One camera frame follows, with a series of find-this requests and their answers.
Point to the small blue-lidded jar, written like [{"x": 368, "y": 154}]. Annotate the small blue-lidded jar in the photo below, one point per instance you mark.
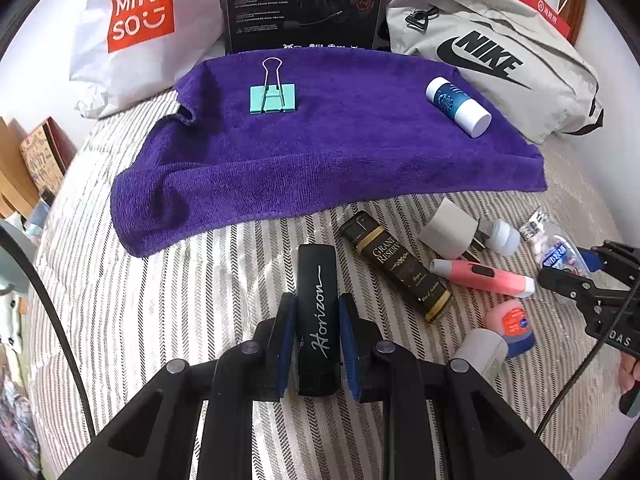
[{"x": 510, "y": 322}]

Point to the black slim box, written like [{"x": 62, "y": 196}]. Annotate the black slim box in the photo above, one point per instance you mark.
[{"x": 317, "y": 310}]

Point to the brown patterned box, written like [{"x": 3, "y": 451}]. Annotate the brown patterned box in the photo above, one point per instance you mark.
[{"x": 45, "y": 152}]

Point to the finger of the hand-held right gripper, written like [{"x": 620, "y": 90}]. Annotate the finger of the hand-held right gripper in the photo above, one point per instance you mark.
[
  {"x": 592, "y": 258},
  {"x": 570, "y": 282}
]

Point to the person's right hand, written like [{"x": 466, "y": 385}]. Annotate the person's right hand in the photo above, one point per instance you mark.
[{"x": 629, "y": 372}]

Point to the white and blue bottle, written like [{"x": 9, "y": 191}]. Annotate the white and blue bottle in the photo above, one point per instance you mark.
[{"x": 457, "y": 102}]

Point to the white shopping bag red logo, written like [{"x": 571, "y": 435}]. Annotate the white shopping bag red logo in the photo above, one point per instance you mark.
[{"x": 145, "y": 10}]

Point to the pink highlighter pen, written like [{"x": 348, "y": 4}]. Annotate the pink highlighter pen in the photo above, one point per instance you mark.
[{"x": 480, "y": 275}]

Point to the teal binder clip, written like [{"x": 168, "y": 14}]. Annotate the teal binder clip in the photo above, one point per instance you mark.
[{"x": 272, "y": 100}]

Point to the clear plastic bottle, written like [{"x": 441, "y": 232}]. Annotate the clear plastic bottle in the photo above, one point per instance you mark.
[{"x": 550, "y": 245}]

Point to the black headset box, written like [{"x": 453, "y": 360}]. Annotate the black headset box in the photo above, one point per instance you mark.
[{"x": 280, "y": 10}]

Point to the black and gold tube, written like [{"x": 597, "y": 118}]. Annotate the black and gold tube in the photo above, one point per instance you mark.
[{"x": 395, "y": 265}]

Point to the white cylindrical roll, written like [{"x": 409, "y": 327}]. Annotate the white cylindrical roll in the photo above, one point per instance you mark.
[{"x": 477, "y": 350}]

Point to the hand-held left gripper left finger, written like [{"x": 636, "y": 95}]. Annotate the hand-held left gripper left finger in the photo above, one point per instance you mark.
[{"x": 285, "y": 345}]

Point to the striped bed sheet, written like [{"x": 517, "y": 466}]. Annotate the striped bed sheet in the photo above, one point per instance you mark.
[{"x": 175, "y": 310}]

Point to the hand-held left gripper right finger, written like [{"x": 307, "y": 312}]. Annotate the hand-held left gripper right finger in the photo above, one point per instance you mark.
[{"x": 350, "y": 345}]

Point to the purple towel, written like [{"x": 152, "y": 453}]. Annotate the purple towel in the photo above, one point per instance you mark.
[{"x": 300, "y": 160}]

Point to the grey sling bag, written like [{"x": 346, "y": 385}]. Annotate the grey sling bag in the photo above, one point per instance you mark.
[{"x": 540, "y": 80}]

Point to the small white jar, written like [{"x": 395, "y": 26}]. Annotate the small white jar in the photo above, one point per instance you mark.
[{"x": 504, "y": 237}]

